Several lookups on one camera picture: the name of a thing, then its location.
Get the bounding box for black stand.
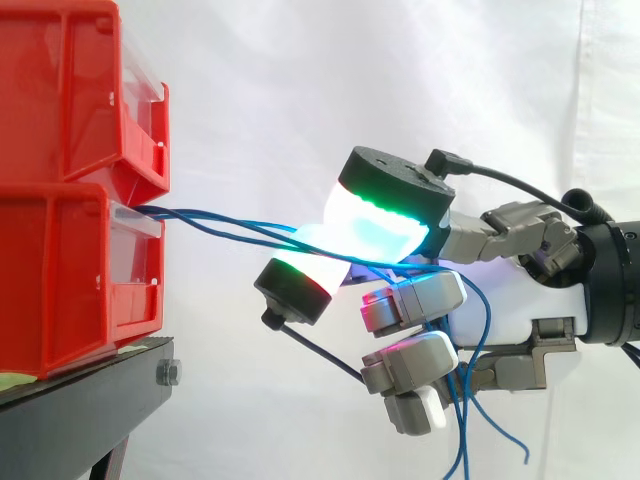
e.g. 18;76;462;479
0;335;183;480

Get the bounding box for thin black cable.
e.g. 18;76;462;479
277;323;365;385

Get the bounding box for black coiled cable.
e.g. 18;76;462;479
424;148;615;226

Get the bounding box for blue cable bundle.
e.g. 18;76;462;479
130;204;531;480

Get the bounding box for red plastic bin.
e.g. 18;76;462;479
0;0;171;207
0;182;167;381

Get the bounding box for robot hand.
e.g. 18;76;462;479
253;145;587;437

